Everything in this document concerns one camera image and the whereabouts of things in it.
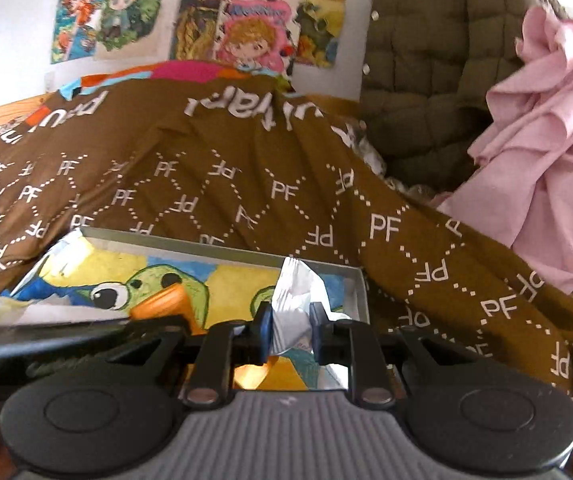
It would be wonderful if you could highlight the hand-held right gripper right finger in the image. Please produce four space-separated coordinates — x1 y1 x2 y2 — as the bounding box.
310 304 478 407

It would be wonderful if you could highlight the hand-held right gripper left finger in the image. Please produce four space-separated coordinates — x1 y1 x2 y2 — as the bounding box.
100 304 274 407

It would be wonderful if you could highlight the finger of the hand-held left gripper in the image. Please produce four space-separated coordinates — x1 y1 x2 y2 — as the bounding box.
81 316 192 348

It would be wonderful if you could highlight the grey box with duck drawing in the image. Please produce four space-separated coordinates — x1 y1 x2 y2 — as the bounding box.
0 226 372 393

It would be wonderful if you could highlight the brown printed blanket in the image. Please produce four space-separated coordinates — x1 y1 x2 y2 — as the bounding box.
0 60 573 461

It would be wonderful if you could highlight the pink garment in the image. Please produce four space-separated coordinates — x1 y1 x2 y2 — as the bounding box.
431 5 573 296

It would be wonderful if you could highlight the brown quilted jacket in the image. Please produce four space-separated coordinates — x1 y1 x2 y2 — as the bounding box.
359 0 572 196

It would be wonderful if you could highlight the pink framed cartoon wall poster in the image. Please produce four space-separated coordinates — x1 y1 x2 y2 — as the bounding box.
216 0 301 73

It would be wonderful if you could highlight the mermaid wall poster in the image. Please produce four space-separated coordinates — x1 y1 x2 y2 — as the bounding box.
51 0 104 65

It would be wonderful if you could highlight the blond cartoon boy wall poster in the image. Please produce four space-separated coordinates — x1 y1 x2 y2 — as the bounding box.
94 0 170 58

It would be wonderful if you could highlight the dark orange wall poster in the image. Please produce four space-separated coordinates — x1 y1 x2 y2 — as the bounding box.
171 0 349 68

